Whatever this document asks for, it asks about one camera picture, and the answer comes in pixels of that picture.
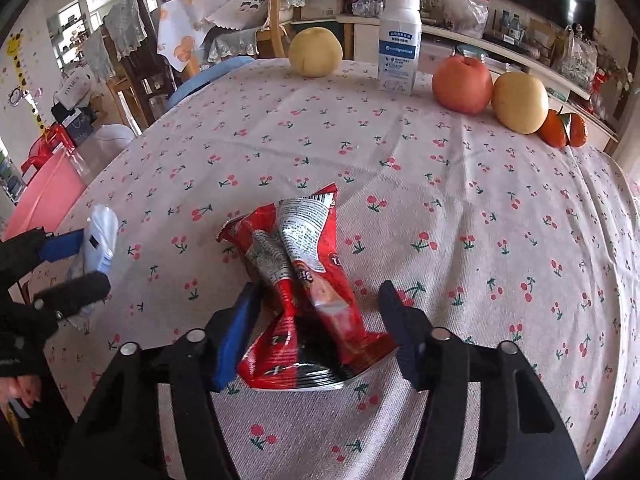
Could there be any pink plastic bin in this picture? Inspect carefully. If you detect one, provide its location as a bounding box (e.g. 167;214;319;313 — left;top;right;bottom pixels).
0;150;89;242

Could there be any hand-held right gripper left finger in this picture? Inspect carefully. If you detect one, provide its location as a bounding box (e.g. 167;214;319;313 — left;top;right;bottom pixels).
60;282;264;480

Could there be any red apple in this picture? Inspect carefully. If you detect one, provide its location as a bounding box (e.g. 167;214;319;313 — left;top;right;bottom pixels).
431;55;494;115

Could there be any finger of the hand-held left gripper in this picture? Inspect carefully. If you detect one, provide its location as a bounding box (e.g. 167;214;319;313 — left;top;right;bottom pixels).
0;227;86;266
32;271;112;319

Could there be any white bottle blue label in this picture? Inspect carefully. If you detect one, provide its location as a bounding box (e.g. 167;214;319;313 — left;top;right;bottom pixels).
377;0;424;97

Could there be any white cloth orange print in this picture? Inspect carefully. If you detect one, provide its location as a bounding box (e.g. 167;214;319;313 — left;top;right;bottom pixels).
157;0;211;74

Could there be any blue plastic stool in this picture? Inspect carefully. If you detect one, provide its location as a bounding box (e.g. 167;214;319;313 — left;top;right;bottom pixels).
167;56;256;111

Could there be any red plastic stool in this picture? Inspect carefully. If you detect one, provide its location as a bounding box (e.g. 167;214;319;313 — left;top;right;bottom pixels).
20;125;69;174

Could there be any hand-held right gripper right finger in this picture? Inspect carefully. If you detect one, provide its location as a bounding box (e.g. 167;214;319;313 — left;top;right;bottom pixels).
377;280;586;480

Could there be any white plastic bag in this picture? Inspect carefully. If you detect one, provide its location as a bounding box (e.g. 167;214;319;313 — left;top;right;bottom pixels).
560;25;599;92

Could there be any white blue snack packet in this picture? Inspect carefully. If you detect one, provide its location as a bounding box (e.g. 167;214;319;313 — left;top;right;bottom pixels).
66;204;119;332

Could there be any dark wooden chair lace cover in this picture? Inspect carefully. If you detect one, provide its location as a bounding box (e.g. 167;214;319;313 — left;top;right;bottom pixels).
82;0;167;129

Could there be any light wooden chair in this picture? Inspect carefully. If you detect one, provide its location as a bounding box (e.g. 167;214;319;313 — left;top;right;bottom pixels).
257;0;302;59

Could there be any clear bag red seal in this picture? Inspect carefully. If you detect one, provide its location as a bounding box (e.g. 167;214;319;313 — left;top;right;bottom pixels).
442;0;491;39

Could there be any person's left hand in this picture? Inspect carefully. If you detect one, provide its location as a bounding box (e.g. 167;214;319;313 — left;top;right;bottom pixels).
0;374;44;412

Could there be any large yellow pear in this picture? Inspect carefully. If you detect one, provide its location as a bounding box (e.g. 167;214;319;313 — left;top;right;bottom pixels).
288;26;345;79

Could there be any yellow apple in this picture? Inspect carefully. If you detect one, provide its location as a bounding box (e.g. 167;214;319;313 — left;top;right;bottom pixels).
491;71;550;135

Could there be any red black snack wrapper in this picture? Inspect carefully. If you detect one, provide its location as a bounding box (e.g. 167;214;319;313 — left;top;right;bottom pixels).
217;184;399;392

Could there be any cherry print tablecloth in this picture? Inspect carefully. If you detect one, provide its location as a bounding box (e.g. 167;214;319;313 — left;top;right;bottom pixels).
45;57;636;480

